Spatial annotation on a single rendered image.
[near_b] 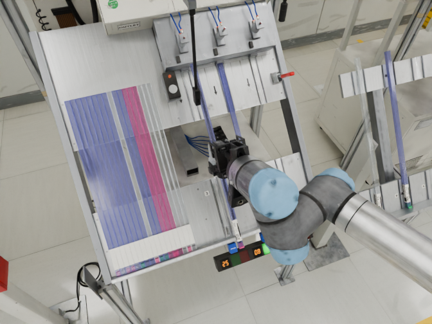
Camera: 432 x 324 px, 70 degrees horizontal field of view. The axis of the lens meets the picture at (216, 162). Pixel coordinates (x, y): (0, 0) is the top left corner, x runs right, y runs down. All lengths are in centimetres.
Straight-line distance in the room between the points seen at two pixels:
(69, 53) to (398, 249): 89
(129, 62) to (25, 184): 151
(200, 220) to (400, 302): 122
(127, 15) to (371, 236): 76
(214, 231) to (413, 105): 122
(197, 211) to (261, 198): 48
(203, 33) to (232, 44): 9
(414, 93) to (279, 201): 147
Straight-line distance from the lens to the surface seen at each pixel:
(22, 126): 273
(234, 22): 98
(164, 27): 94
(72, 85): 96
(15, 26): 101
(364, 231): 62
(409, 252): 61
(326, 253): 184
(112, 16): 92
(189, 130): 141
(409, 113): 177
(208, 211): 96
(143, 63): 96
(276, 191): 50
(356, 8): 197
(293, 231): 57
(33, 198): 222
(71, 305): 180
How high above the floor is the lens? 161
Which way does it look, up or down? 50 degrees down
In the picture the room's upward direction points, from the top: straight up
